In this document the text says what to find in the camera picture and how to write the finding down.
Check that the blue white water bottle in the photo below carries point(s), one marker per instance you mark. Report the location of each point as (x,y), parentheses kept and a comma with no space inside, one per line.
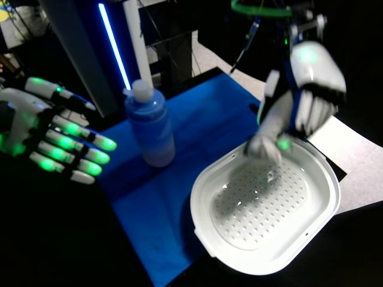
(149,128)

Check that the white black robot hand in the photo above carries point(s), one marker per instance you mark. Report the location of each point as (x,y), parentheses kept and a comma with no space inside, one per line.
(317,68)
(21,119)

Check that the white round post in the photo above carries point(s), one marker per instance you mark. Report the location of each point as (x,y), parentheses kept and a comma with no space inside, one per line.
(134,36)

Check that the blue table cloth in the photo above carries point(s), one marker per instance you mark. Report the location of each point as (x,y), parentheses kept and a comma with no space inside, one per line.
(185,119)

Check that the grey column with blue light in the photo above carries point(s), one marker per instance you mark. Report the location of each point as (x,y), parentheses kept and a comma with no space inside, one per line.
(74,45)

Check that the white oval perforated basin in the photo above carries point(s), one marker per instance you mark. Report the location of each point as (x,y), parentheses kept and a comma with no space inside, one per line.
(263,209)

